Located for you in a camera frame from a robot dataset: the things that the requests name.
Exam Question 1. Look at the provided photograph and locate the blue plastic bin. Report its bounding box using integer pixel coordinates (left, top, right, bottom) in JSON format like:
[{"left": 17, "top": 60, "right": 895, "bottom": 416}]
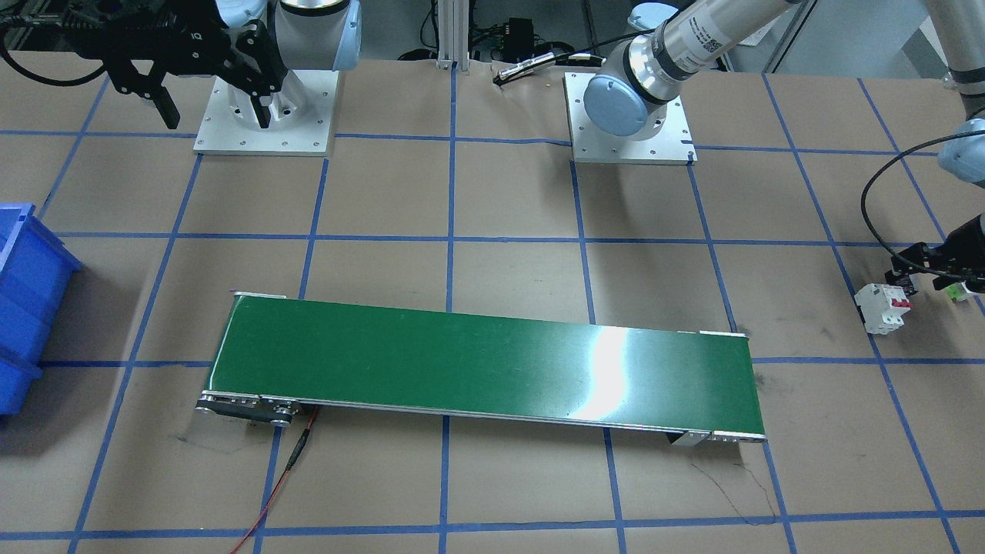
[{"left": 1, "top": 203, "right": 83, "bottom": 416}]

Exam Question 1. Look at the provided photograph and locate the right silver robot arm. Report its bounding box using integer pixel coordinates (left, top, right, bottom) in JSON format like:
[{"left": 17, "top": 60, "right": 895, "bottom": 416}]
[{"left": 61, "top": 1, "right": 362, "bottom": 129}]

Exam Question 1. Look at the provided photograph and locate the red conveyor power wire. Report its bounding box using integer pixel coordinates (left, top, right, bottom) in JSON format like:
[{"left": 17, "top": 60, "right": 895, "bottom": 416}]
[{"left": 228, "top": 406, "right": 322, "bottom": 554}]

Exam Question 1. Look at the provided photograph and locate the green conveyor belt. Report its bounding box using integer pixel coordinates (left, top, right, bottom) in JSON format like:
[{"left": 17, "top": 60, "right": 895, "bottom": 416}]
[{"left": 196, "top": 293, "right": 766, "bottom": 446}]

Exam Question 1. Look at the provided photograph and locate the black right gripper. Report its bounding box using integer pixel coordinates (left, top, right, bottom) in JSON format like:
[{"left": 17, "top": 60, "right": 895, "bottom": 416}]
[{"left": 77, "top": 17, "right": 288, "bottom": 130}]

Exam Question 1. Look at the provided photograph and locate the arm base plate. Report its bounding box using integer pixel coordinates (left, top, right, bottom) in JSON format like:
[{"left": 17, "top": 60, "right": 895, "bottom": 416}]
[
  {"left": 563, "top": 72, "right": 697, "bottom": 165},
  {"left": 193, "top": 70, "right": 340, "bottom": 157}
]

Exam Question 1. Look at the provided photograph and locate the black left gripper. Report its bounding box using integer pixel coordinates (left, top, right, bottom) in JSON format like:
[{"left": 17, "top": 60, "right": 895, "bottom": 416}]
[{"left": 884, "top": 216, "right": 984, "bottom": 295}]

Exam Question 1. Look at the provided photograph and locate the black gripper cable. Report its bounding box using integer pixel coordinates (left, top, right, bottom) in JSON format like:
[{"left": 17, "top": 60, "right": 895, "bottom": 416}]
[{"left": 860, "top": 129, "right": 985, "bottom": 262}]

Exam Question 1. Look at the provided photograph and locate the aluminium frame post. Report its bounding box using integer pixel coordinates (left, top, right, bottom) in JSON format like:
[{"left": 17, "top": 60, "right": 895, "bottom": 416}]
[{"left": 436, "top": 0, "right": 470, "bottom": 72}]

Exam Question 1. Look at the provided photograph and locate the white red circuit breaker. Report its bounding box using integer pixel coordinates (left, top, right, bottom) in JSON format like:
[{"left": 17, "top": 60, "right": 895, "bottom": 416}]
[{"left": 853, "top": 283, "right": 913, "bottom": 335}]

